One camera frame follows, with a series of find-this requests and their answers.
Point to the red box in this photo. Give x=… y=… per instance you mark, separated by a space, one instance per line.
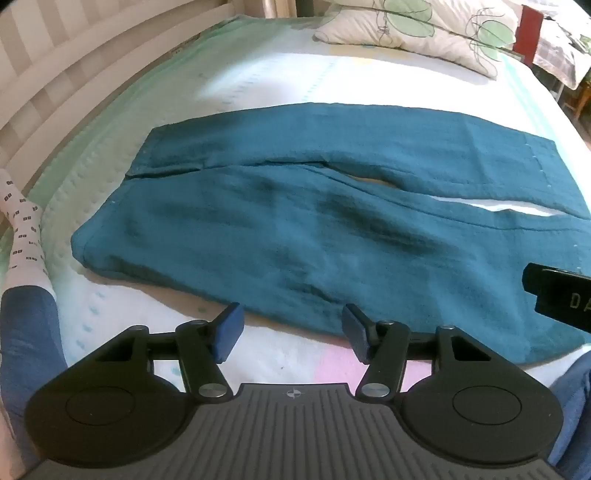
x=530 y=32

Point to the pastel quilted bed cover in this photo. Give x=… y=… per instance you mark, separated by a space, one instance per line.
x=258 y=78

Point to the patterned cloth pile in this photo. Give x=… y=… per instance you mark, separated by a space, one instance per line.
x=565 y=37

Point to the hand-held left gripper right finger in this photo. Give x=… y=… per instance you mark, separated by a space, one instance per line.
x=356 y=333

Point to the white floral pillow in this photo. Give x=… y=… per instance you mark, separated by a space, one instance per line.
x=415 y=27

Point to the person's left leg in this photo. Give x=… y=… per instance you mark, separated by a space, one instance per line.
x=23 y=295

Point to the white slatted bed rail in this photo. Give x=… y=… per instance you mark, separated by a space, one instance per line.
x=69 y=60

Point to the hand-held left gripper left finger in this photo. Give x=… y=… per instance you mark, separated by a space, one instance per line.
x=229 y=328

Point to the teal pants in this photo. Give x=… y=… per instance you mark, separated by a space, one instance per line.
x=295 y=221

